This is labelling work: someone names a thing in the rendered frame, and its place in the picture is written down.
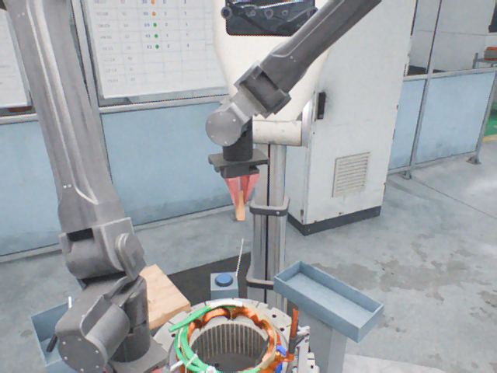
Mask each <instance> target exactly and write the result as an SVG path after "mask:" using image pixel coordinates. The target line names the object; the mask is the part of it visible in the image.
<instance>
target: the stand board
mask: <svg viewBox="0 0 497 373"><path fill-rule="evenodd" d="M140 275H141V276H143V277H144V278H145V279H146V281H147V289H148V299H149V301H150V302H151V307H152V309H151V310H150V309H149V308H148V311H149V321H150V330H152V329H154V328H157V327H159V326H161V325H163V323H165V322H168V321H169V320H170V319H171V318H172V317H174V316H175V315H178V314H179V313H180V312H183V311H184V312H185V313H187V312H190V311H191V310H190V303H189V302H188V301H187V300H186V298H185V296H184V295H183V294H182V293H181V291H180V290H179V289H178V288H177V287H176V286H175V285H174V284H173V283H172V282H171V281H170V279H168V278H167V277H166V276H165V275H164V273H163V272H162V271H161V270H160V269H159V268H158V266H157V265H156V264H155V265H153V266H151V267H148V268H145V269H143V270H142V271H141V273H140Z"/></svg>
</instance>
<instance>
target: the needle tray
mask: <svg viewBox="0 0 497 373"><path fill-rule="evenodd" d="M273 290H274V291H276V292H277V293H279V294H281V295H282V296H284V297H285V298H287V300H289V301H290V302H293V303H294V304H296V305H298V306H299V316H298V318H299V326H300V328H304V327H306V326H309V328H310V333H309V341H308V346H309V347H310V349H311V354H312V353H313V355H314V359H315V366H319V367H320V370H319V373H342V366H343V360H344V354H345V349H346V338H347V337H349V338H350V339H351V340H354V341H356V342H357V343H359V342H360V341H361V340H362V339H363V338H364V337H365V336H366V334H367V333H368V332H369V331H370V330H371V329H372V328H373V327H374V326H375V325H376V324H377V323H378V322H379V321H380V320H381V319H382V314H383V309H384V303H382V302H380V301H378V300H377V299H375V298H372V297H370V296H369V295H366V294H365V293H363V292H361V291H358V290H356V289H355V288H352V286H351V285H349V284H347V283H345V282H343V281H341V280H339V279H337V278H336V277H333V276H331V275H329V274H327V273H325V272H323V271H322V270H319V269H318V268H316V267H313V266H312V265H310V264H308V263H306V262H304V261H303V260H301V259H299V260H297V262H296V263H294V264H292V265H291V266H289V267H288V268H287V269H285V270H283V271H282V272H280V273H279V274H277V275H276V276H275V277H274V282H273Z"/></svg>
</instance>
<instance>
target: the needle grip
mask: <svg viewBox="0 0 497 373"><path fill-rule="evenodd" d="M243 197H244V196H243V191H242V190H238V203H237V206H236V214H237V220H238V221H244V220H245V205H244V198H243Z"/></svg>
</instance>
